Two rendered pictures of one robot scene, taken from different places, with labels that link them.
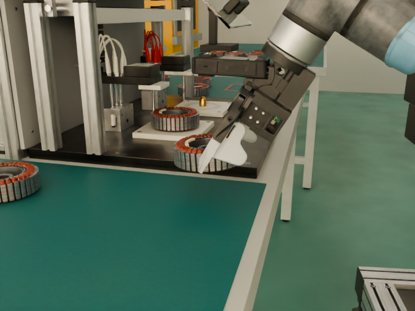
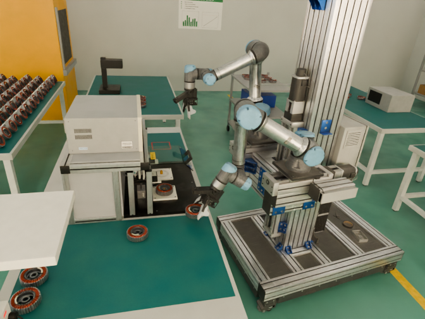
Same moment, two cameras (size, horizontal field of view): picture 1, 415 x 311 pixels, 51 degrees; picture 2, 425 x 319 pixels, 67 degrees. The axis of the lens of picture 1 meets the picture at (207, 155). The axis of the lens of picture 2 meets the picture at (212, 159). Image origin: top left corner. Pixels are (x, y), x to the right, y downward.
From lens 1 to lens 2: 1.31 m
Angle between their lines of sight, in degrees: 28
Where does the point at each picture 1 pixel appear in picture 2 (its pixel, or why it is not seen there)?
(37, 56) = (130, 187)
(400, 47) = (243, 187)
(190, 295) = (213, 252)
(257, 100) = (211, 199)
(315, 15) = (225, 181)
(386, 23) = (240, 182)
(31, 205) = (152, 238)
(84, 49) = (148, 183)
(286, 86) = (217, 194)
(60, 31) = not seen: hidden behind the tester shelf
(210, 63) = (198, 192)
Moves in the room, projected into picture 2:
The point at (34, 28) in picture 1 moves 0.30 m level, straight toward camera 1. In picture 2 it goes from (129, 179) to (166, 202)
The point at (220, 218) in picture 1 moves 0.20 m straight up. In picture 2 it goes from (204, 230) to (206, 200)
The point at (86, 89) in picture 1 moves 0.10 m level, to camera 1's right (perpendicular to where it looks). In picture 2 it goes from (148, 195) to (166, 191)
